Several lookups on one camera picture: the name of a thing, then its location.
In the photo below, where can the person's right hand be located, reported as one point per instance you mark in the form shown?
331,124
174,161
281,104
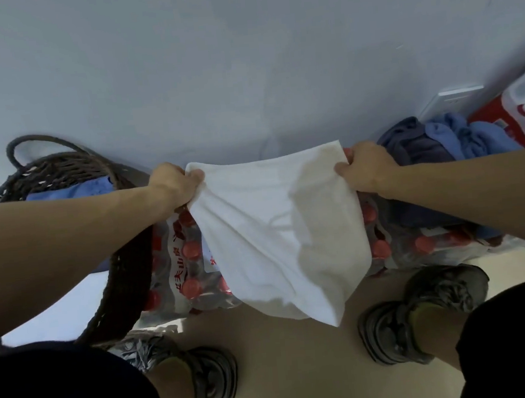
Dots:
369,166

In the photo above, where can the person's left hand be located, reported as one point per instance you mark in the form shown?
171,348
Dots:
174,186

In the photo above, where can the dark grey towel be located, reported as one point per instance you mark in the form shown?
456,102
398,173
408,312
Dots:
413,146

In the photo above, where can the light blue towel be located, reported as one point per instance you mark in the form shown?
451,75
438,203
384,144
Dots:
74,190
472,137

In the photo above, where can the cream towel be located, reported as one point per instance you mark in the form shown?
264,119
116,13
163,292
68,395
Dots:
270,232

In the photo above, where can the dark brown wicker basket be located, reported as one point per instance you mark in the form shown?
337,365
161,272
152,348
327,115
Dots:
123,282

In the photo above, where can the white towel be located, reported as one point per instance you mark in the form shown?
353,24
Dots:
57,315

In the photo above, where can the person's left forearm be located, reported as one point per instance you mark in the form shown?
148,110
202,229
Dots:
61,255

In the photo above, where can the person's right forearm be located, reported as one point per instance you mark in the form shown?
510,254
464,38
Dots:
482,195

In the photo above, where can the person's right grey shoe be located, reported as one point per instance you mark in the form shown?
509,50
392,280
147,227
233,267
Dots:
384,332

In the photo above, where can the person's grey shoe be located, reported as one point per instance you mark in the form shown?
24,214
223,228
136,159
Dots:
214,375
384,332

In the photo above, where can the person's left grey shoe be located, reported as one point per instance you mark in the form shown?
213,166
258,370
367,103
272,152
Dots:
214,375

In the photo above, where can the white wall socket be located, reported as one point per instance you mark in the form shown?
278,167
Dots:
453,99

